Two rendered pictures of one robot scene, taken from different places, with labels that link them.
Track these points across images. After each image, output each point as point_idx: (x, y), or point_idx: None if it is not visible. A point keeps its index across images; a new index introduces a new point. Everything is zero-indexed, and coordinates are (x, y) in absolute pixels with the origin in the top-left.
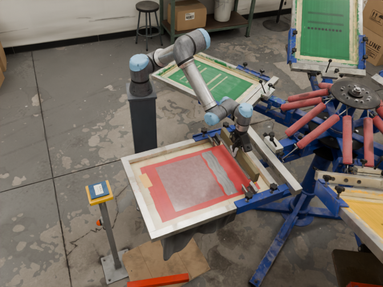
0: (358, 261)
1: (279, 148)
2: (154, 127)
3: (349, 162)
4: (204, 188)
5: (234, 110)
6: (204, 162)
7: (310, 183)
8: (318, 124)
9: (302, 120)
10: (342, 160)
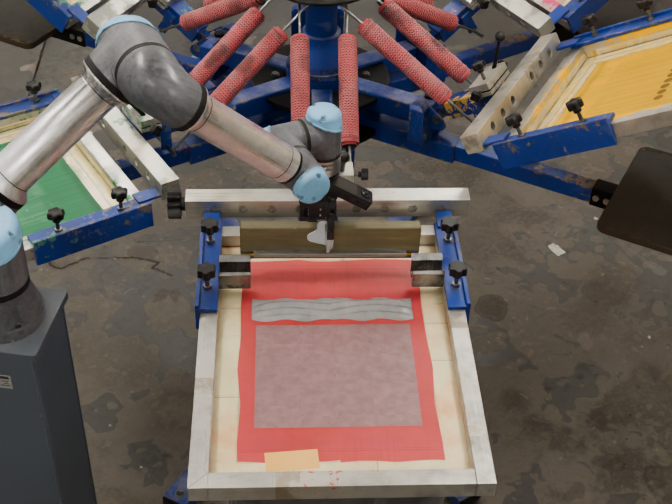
0: (630, 205)
1: (351, 168)
2: (75, 393)
3: (449, 92)
4: (374, 352)
5: (309, 137)
6: (286, 323)
7: None
8: (288, 91)
9: (303, 93)
10: (421, 105)
